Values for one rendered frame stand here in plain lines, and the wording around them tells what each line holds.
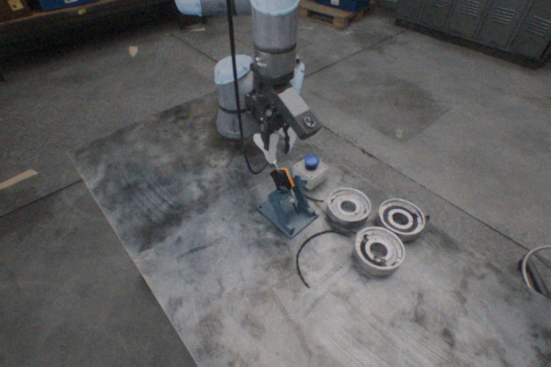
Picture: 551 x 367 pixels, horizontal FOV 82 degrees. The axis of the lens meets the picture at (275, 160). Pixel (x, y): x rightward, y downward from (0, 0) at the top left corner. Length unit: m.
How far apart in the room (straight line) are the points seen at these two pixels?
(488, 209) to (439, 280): 1.44
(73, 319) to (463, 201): 2.09
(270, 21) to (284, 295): 0.52
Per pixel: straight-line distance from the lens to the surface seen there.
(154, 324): 1.63
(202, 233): 0.81
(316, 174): 0.86
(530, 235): 2.22
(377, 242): 0.78
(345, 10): 4.33
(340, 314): 0.71
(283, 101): 0.58
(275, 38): 0.54
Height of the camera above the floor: 1.45
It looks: 43 degrees down
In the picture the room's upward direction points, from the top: straight up
